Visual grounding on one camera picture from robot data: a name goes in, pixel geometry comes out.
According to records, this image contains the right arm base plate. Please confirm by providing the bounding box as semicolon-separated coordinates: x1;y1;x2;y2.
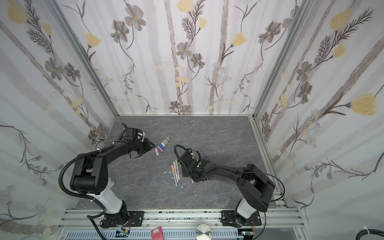
220;211;262;228

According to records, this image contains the pink object at front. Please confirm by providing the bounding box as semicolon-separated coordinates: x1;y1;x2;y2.
151;227;165;240

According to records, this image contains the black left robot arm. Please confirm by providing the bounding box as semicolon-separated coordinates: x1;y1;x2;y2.
58;123;155;228

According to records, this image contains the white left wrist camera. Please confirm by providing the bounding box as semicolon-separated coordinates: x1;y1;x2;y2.
137;129;145;141

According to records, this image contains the light pink capped pen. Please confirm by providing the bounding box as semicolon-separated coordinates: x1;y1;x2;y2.
173;162;179;183

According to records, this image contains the shiny metal round object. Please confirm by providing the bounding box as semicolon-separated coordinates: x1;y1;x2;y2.
195;224;213;240

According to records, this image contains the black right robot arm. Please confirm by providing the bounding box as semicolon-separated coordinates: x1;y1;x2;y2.
174;145;286;228

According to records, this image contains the black cable coil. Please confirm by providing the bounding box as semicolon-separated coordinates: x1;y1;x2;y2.
355;228;384;240

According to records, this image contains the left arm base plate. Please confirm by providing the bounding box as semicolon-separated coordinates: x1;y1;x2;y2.
100;211;145;229

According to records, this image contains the white plastic bottle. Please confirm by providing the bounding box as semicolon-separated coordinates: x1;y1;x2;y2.
107;177;115;189

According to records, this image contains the green capped pink pen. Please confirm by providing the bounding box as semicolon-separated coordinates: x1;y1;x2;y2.
175;161;181;181

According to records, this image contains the aluminium front rail frame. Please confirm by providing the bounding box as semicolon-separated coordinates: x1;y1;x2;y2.
57;208;310;240

